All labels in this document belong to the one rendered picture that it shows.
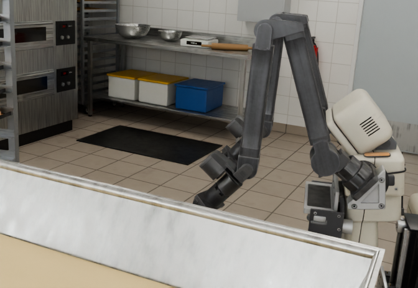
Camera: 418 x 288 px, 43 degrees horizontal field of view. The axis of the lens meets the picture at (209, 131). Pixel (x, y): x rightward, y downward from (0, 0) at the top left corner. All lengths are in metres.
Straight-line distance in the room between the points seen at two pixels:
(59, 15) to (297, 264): 4.88
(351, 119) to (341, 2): 3.97
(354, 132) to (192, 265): 1.23
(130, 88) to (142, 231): 5.42
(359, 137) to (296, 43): 0.36
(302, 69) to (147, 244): 1.07
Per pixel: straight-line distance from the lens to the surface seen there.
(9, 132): 2.28
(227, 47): 5.29
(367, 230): 1.76
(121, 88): 5.91
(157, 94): 5.67
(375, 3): 5.49
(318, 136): 1.47
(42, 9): 5.04
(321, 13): 5.57
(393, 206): 1.72
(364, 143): 1.62
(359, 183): 1.50
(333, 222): 1.67
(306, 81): 1.45
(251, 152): 1.48
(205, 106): 5.42
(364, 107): 1.59
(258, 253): 0.40
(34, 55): 4.99
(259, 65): 1.45
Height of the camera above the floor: 1.48
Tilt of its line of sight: 15 degrees down
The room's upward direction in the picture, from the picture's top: 3 degrees clockwise
